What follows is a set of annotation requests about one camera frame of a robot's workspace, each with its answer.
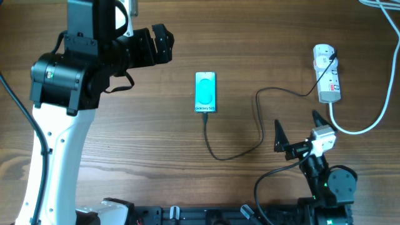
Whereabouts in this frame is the black charger cable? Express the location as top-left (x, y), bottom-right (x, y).
top-left (202, 49), bottom-right (339, 162)

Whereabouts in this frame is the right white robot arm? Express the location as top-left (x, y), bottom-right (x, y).
top-left (274, 110), bottom-right (358, 224)

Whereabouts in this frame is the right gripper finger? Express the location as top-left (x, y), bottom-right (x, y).
top-left (312, 109), bottom-right (338, 133)
top-left (274, 119), bottom-right (290, 153)

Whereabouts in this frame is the white power strip cord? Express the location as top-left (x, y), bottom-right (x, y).
top-left (328, 0), bottom-right (400, 136)

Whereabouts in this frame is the blue screen smartphone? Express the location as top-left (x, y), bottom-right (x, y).
top-left (194, 72), bottom-right (217, 113)

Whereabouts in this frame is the white charger adapter plug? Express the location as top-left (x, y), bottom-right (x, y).
top-left (313, 53), bottom-right (338, 72)

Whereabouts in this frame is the white power strip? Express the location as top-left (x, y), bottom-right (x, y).
top-left (313, 44), bottom-right (341, 104)

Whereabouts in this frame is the white cables top corner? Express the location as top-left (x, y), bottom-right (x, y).
top-left (358, 0), bottom-right (400, 11)

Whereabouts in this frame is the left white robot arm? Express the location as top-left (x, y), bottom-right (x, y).
top-left (16, 1), bottom-right (174, 224)

